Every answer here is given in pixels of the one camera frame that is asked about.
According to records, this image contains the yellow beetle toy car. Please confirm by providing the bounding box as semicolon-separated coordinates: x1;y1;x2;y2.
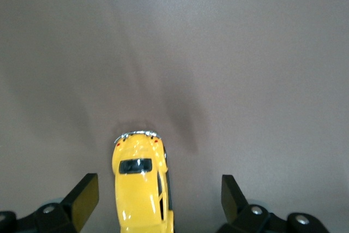
111;129;175;233

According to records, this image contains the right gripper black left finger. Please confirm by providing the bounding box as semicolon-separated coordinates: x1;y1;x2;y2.
0;172;99;233

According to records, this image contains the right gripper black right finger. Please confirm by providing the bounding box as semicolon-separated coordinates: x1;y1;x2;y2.
219;174;329;233

